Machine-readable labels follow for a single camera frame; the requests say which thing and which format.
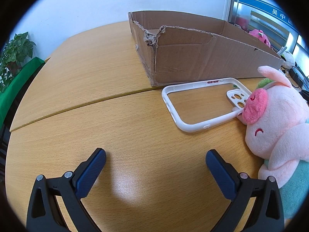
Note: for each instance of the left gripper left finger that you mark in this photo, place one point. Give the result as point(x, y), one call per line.
point(44, 213)

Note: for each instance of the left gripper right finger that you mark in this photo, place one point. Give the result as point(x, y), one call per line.
point(239, 188)

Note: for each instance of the pink pig plush toy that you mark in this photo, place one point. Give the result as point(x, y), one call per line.
point(276, 119)

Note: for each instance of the white clear phone case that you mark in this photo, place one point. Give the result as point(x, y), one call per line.
point(197, 106)

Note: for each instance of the green table cloth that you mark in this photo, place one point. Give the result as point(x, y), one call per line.
point(8, 96)

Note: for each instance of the white panda plush toy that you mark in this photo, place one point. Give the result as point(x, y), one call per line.
point(289, 61)

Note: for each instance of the green potted plant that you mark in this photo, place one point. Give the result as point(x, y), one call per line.
point(13, 55)

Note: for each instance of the pink strawberry bear plush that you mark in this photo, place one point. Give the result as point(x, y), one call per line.
point(259, 34)

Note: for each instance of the brown cardboard box tray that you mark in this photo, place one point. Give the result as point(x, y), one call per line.
point(177, 47)

